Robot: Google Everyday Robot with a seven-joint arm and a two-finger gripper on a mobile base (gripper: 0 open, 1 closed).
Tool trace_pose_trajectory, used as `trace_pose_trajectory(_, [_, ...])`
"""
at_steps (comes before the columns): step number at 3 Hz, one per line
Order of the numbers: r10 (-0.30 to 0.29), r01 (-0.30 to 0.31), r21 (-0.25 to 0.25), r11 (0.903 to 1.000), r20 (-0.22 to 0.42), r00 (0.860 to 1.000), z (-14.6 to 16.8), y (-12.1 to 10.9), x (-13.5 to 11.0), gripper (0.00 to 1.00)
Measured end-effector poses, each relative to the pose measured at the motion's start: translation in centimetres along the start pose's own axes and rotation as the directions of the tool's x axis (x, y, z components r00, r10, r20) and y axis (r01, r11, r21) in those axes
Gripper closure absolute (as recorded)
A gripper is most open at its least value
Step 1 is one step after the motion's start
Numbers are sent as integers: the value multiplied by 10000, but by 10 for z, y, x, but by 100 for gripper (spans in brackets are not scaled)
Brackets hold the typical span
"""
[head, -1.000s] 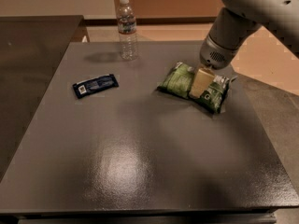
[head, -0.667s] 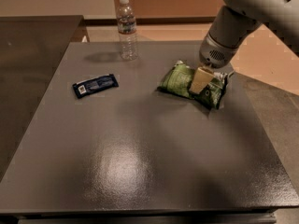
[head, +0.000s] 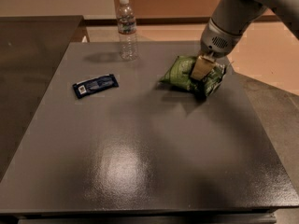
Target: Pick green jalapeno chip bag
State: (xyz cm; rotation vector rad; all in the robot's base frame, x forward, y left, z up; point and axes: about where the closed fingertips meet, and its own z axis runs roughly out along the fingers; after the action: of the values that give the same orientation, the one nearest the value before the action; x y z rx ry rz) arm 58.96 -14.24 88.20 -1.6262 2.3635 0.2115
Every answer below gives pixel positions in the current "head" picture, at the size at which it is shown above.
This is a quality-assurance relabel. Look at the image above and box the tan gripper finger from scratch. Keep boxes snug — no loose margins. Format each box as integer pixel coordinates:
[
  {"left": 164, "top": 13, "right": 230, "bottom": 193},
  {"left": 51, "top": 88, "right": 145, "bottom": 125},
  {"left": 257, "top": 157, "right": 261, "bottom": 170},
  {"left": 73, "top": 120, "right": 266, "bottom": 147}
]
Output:
[{"left": 191, "top": 55, "right": 216, "bottom": 80}]

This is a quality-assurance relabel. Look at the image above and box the green jalapeno chip bag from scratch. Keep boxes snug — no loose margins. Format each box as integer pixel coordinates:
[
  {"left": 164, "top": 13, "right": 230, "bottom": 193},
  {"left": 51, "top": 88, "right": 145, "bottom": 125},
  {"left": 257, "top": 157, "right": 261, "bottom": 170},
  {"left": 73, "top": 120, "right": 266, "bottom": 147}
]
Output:
[{"left": 160, "top": 56, "right": 226, "bottom": 97}]

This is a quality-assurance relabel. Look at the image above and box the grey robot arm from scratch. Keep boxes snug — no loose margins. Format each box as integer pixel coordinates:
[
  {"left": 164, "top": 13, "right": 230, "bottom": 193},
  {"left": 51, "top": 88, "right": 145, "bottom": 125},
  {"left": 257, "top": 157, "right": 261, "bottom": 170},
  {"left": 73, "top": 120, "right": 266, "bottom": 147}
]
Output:
[{"left": 191, "top": 0, "right": 299, "bottom": 80}]

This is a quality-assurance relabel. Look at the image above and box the clear plastic water bottle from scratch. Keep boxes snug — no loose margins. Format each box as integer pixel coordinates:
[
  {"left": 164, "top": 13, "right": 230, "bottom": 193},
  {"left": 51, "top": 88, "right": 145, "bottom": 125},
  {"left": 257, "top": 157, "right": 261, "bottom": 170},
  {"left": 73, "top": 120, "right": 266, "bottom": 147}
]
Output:
[{"left": 117, "top": 0, "right": 138, "bottom": 61}]

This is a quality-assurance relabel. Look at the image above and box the dark blue snack packet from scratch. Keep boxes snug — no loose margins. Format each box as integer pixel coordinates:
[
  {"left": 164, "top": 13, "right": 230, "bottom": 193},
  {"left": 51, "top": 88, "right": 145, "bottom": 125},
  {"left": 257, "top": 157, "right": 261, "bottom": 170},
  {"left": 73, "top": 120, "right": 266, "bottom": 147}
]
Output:
[{"left": 73, "top": 74, "right": 119, "bottom": 99}]

